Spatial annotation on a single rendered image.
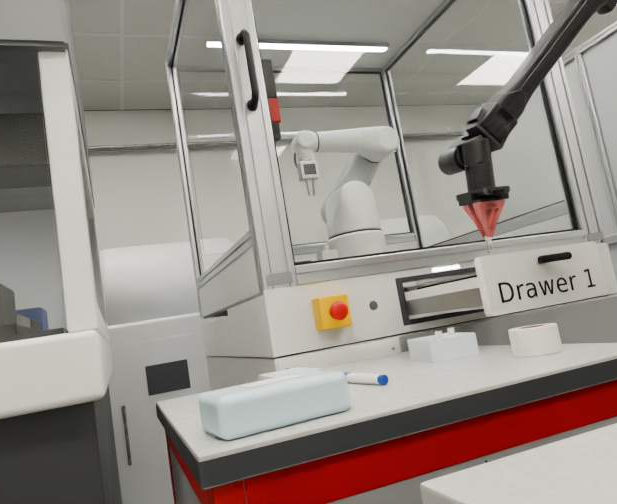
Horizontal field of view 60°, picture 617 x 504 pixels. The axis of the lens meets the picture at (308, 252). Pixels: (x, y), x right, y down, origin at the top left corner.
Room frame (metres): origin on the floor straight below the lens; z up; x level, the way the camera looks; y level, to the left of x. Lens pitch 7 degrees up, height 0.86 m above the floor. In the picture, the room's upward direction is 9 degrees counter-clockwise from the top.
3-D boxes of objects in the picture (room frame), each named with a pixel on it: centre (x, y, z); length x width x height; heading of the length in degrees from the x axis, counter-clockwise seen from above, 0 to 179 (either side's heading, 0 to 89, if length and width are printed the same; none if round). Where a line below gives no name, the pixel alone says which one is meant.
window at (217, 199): (1.60, 0.26, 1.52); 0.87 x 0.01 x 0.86; 21
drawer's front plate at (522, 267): (1.03, -0.44, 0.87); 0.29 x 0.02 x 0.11; 111
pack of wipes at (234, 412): (0.61, 0.07, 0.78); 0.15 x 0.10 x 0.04; 116
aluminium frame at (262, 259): (1.77, -0.20, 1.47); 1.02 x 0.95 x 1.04; 111
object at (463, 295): (1.22, -0.36, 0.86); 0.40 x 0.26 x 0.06; 21
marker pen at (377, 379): (0.81, -0.04, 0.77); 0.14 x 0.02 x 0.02; 26
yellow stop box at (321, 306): (1.17, -0.03, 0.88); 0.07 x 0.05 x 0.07; 111
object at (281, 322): (1.77, -0.20, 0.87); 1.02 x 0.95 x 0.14; 111
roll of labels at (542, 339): (0.82, -0.32, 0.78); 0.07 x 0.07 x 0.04
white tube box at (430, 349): (0.98, -0.21, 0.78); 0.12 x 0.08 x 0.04; 8
